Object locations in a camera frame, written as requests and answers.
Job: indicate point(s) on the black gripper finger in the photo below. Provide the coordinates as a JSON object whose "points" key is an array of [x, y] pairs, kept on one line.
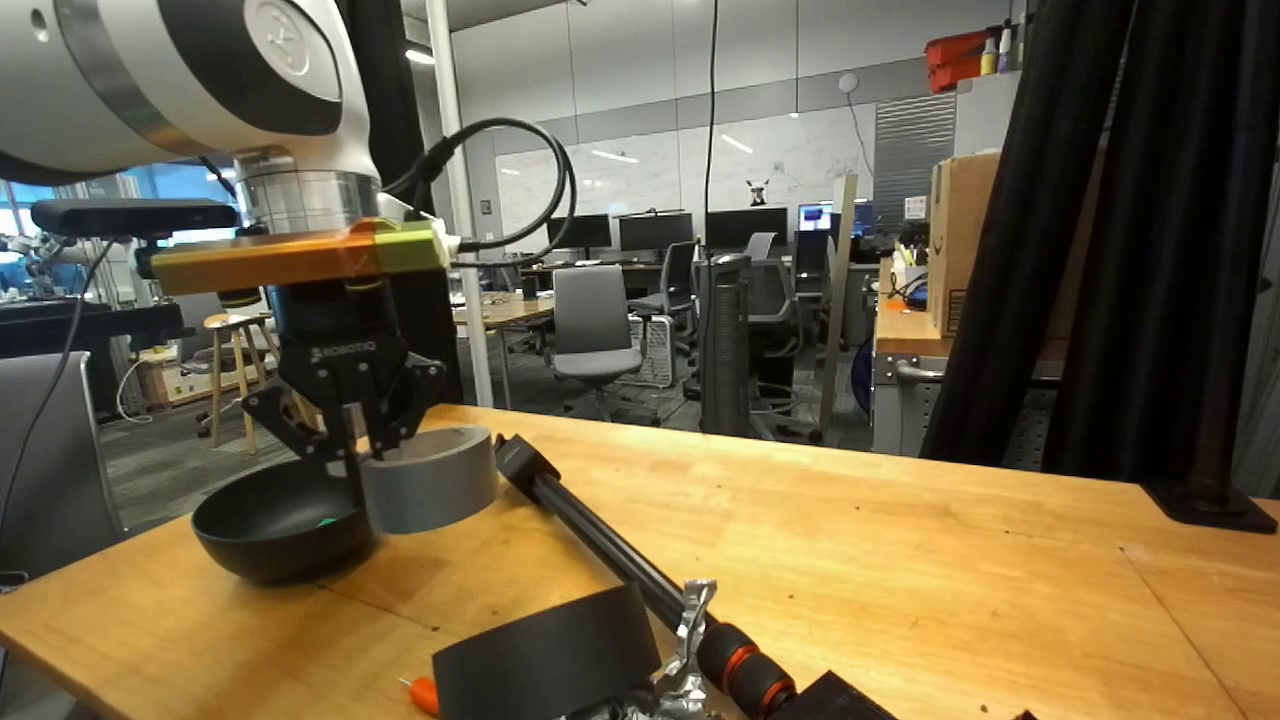
{"points": [[415, 393], [312, 431]]}

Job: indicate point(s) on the wood top metal workbench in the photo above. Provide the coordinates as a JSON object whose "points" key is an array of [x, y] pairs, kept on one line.
{"points": [[904, 335]]}

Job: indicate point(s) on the black desk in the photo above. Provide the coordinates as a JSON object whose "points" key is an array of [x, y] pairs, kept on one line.
{"points": [[82, 325]]}

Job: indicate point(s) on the black clamp pole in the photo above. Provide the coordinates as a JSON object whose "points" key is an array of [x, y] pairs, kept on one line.
{"points": [[601, 535]]}

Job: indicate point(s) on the black bowl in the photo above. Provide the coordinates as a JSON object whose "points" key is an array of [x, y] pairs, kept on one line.
{"points": [[265, 535]]}

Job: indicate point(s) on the wooden stool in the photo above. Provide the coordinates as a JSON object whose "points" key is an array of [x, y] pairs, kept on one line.
{"points": [[235, 361]]}

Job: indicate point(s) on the black table clamp base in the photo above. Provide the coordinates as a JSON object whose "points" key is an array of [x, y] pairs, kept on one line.
{"points": [[1206, 507]]}

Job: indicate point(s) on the black flat mount plate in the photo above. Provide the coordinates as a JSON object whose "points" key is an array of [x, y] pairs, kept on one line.
{"points": [[827, 700]]}

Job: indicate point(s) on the grey flat panel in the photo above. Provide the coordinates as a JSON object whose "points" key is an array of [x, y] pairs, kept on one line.
{"points": [[52, 466]]}

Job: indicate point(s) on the grey cylindrical tower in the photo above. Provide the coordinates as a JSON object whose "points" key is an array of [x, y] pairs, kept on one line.
{"points": [[726, 347]]}

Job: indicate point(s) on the black computer monitor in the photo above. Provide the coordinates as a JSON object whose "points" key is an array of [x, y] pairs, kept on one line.
{"points": [[746, 226], [654, 230], [586, 232]]}

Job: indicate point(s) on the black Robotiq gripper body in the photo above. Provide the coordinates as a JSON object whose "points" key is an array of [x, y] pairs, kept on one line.
{"points": [[342, 341]]}

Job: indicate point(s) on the black office chair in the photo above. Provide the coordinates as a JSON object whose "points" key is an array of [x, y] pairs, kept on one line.
{"points": [[784, 347]]}

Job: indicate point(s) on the wooden wrist mount plate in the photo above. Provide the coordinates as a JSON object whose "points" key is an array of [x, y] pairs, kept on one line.
{"points": [[294, 256]]}

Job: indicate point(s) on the white wall whiteboard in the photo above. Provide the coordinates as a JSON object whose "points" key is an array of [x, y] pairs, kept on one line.
{"points": [[640, 166]]}

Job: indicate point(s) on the wooden office desk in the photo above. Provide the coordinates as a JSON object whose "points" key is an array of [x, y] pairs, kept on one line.
{"points": [[513, 311]]}

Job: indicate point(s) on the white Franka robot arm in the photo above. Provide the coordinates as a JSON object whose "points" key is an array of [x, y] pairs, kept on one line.
{"points": [[162, 64]]}

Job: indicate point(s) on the wooden post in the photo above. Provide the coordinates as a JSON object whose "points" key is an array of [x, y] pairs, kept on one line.
{"points": [[836, 306]]}

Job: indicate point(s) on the brown Amazon cardboard box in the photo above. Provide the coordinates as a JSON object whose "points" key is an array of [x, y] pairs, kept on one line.
{"points": [[961, 226]]}

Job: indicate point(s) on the grey seal tape roll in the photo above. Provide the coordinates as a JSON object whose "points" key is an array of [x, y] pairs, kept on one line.
{"points": [[433, 486]]}

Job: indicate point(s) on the round wall clock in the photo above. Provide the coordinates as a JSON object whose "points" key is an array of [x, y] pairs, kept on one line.
{"points": [[849, 81]]}

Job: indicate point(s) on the red storage bin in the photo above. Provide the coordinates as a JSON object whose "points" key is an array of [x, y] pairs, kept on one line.
{"points": [[957, 61]]}

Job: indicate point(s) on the grey office chair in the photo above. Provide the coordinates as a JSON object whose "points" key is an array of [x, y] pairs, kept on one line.
{"points": [[594, 321]]}

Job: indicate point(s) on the white pillar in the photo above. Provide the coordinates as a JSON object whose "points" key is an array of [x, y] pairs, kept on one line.
{"points": [[472, 347]]}

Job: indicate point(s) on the silver metal clamp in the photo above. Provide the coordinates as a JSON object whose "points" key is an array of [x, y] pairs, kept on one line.
{"points": [[683, 642]]}

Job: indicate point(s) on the black stereo camera bar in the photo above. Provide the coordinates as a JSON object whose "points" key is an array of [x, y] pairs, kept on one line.
{"points": [[106, 219]]}

